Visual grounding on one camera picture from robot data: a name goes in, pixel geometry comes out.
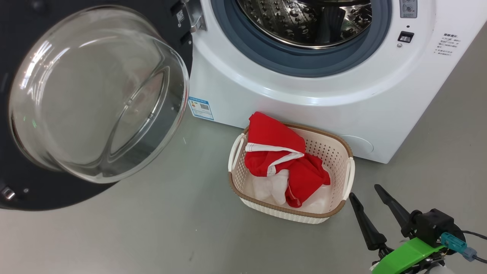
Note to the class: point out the grey warning sticker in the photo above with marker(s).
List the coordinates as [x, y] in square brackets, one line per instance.
[408, 8]

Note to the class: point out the red and white garment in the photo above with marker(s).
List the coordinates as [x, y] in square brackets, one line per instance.
[274, 133]

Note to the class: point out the blue energy label sticker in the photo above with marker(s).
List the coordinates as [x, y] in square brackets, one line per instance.
[201, 108]

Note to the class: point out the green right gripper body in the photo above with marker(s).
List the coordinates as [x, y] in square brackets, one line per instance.
[407, 255]

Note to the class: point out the black door latch socket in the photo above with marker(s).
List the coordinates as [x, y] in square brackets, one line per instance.
[405, 37]

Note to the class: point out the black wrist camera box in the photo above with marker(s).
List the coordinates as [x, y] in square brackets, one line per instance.
[433, 224]

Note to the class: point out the dark round glass washer door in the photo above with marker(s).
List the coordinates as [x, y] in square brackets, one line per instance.
[95, 95]

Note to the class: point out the white front-load washing machine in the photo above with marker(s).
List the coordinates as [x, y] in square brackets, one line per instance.
[304, 102]

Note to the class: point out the stainless steel washing machine drum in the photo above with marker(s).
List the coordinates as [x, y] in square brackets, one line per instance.
[289, 19]

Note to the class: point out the cream perforated laundry basket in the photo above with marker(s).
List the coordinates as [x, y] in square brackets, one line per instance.
[331, 152]

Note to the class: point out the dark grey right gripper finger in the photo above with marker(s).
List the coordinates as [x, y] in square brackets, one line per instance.
[393, 211]
[367, 226]

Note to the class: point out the round white filter cover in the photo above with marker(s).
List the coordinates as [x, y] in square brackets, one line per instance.
[359, 146]

